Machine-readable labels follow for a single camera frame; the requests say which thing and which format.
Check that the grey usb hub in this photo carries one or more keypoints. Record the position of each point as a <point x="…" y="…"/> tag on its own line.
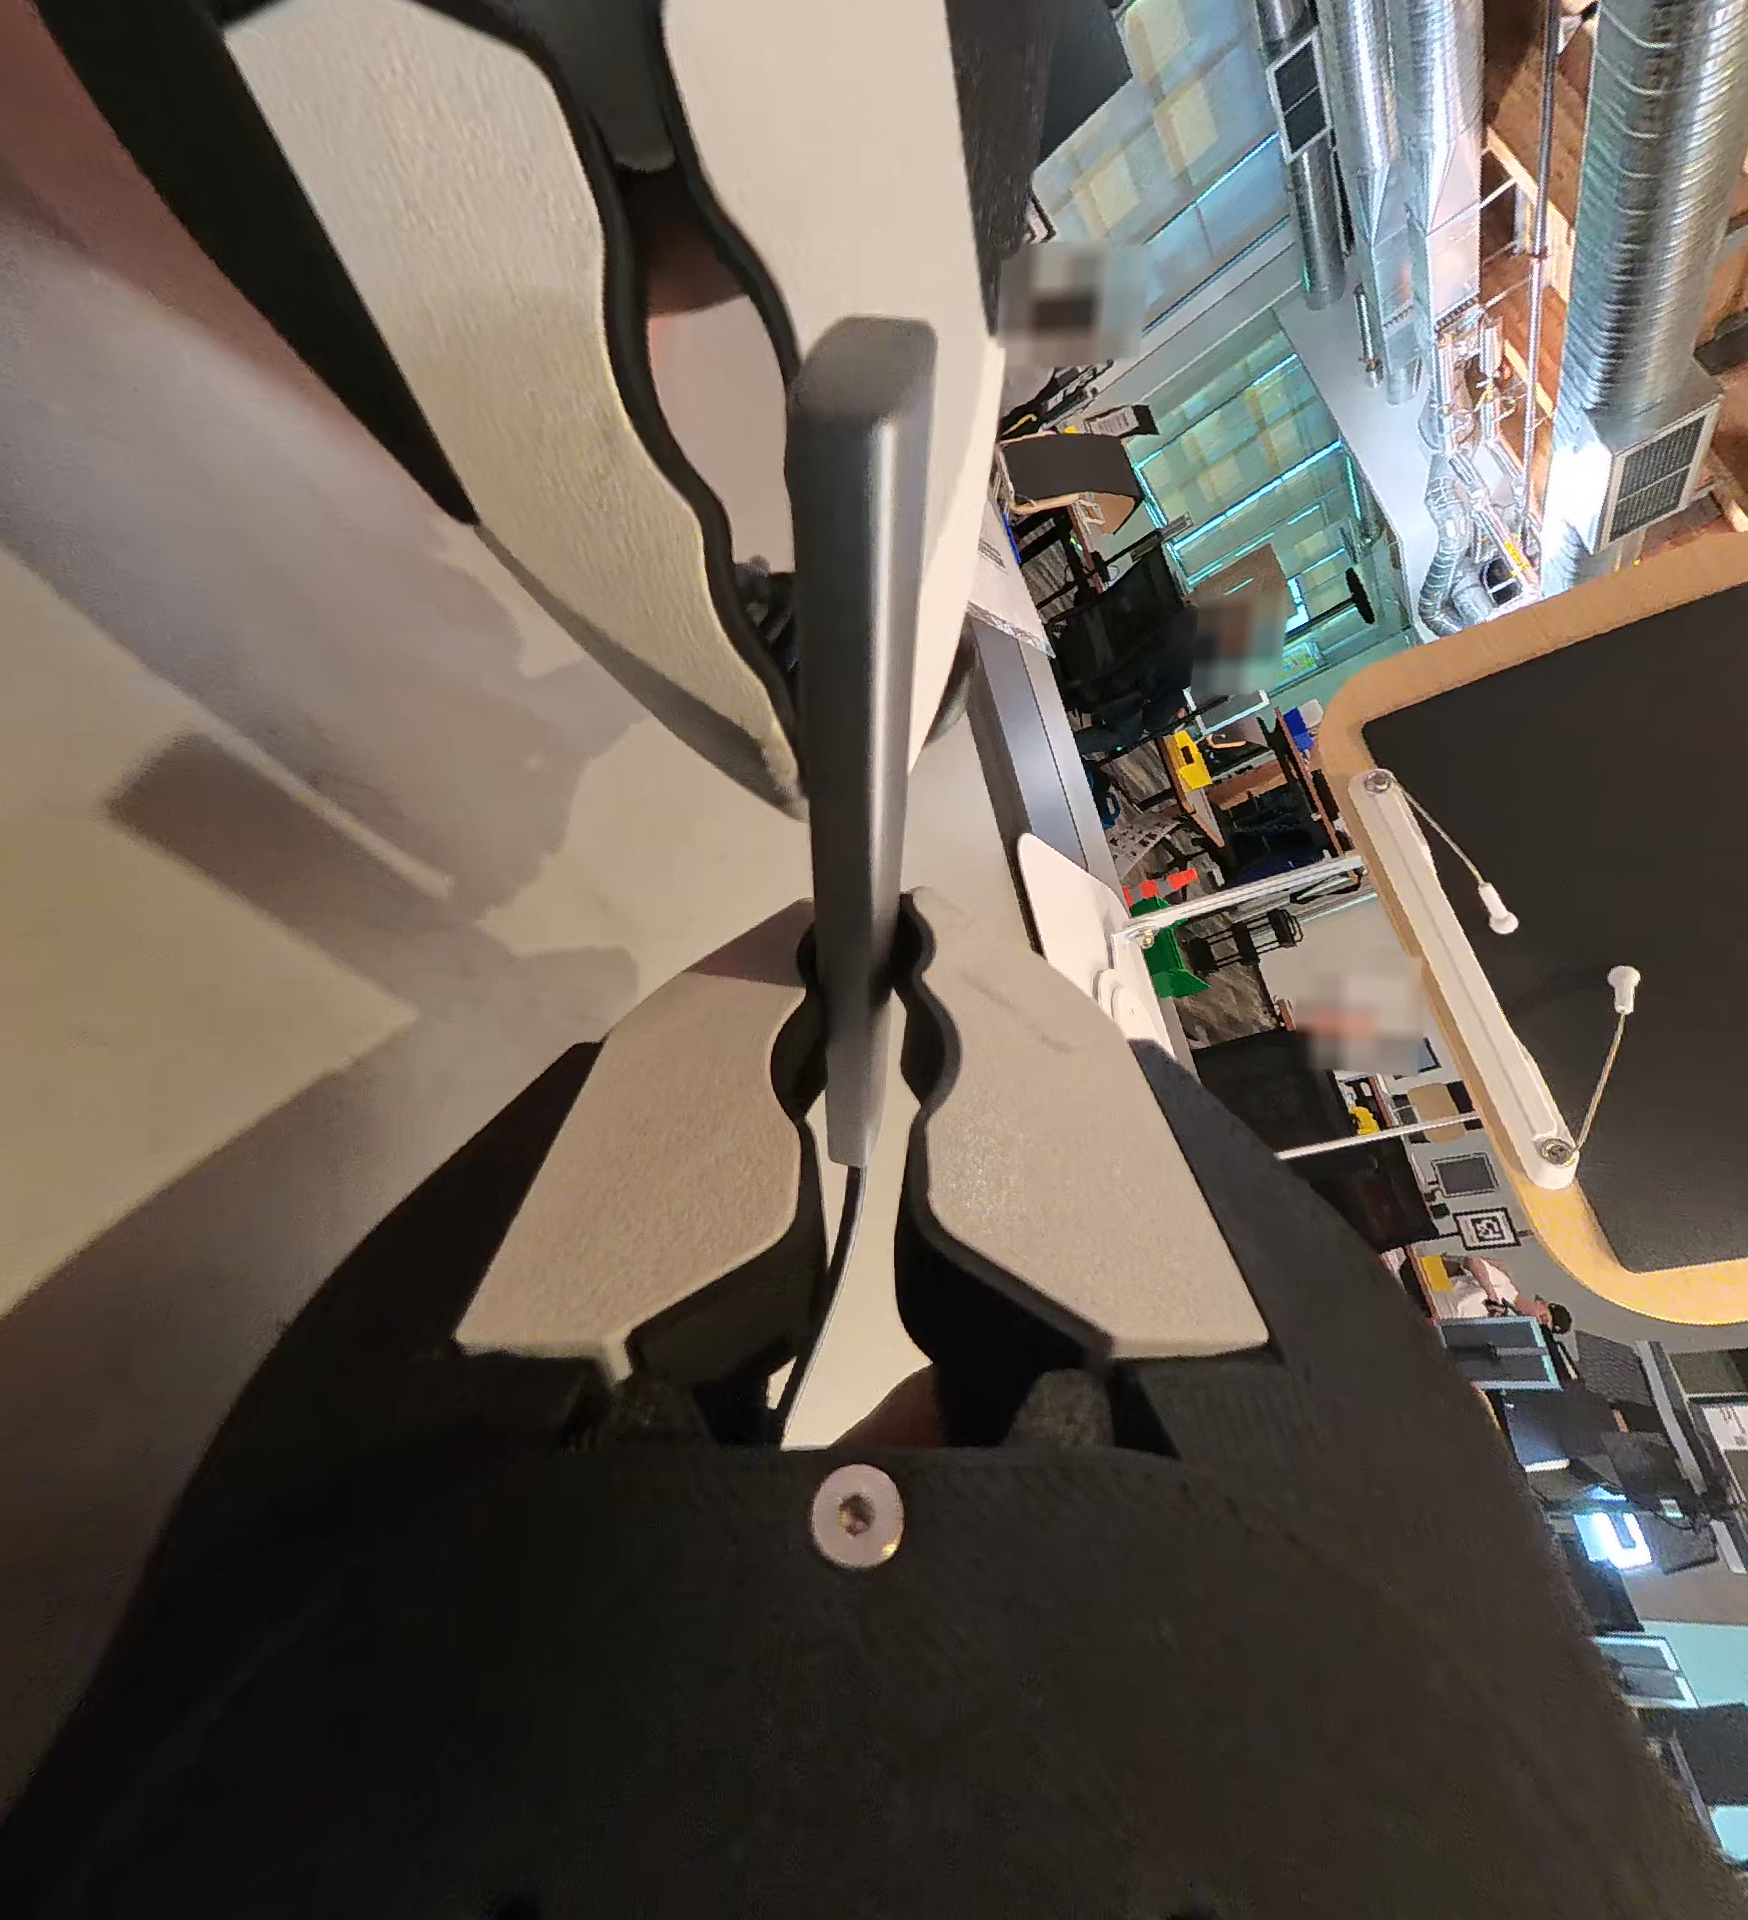
<point x="857" y="676"/>

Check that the black floor lamp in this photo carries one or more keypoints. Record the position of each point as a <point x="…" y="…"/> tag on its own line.
<point x="1355" y="593"/>

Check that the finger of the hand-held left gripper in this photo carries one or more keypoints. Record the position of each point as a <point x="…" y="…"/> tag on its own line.
<point x="482" y="272"/>
<point x="843" y="151"/>

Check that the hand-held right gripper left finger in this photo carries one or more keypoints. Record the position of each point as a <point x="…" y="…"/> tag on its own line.
<point x="647" y="1188"/>

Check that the silver ventilation duct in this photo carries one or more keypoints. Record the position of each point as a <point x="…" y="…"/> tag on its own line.
<point x="1656" y="225"/>
<point x="1355" y="151"/>

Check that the black panel with wooden rim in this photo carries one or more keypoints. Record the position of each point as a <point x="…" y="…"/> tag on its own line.
<point x="1639" y="901"/>

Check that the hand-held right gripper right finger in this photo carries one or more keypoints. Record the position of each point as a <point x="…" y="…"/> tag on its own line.
<point x="1084" y="1188"/>

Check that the black office chair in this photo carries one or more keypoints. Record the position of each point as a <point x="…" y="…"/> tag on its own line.
<point x="1121" y="630"/>

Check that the green plastic bin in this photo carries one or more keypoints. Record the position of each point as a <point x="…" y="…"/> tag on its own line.
<point x="1172" y="968"/>

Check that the yellow plastic bin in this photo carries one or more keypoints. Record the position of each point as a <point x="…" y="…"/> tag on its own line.
<point x="1189" y="762"/>

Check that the white flat pad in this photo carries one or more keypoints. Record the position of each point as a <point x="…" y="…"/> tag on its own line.
<point x="1076" y="901"/>

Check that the metal vent grille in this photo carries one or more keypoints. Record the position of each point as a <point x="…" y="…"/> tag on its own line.
<point x="1659" y="477"/>

